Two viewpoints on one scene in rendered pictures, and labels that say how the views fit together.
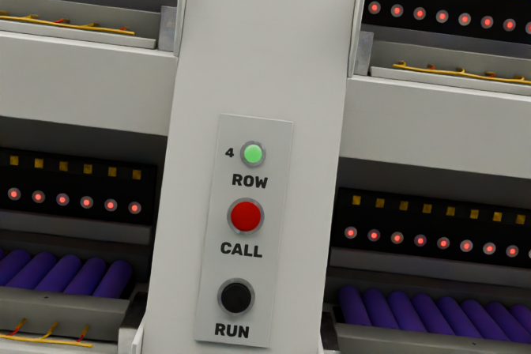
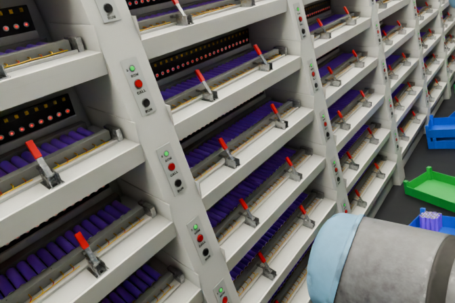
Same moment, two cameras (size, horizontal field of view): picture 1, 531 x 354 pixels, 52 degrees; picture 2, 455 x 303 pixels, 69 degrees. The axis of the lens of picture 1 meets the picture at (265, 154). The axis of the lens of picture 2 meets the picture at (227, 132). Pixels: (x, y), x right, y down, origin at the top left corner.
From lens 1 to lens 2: 1.16 m
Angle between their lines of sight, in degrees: 45
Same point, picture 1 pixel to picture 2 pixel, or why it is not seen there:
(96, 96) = (294, 67)
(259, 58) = (307, 51)
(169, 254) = (309, 84)
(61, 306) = (286, 105)
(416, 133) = (318, 53)
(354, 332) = not seen: hidden behind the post
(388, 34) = not seen: hidden behind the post
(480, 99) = (322, 44)
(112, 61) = (296, 60)
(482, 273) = not seen: hidden behind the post
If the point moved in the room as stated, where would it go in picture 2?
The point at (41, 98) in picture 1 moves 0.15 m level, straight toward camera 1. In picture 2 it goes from (290, 70) to (336, 59)
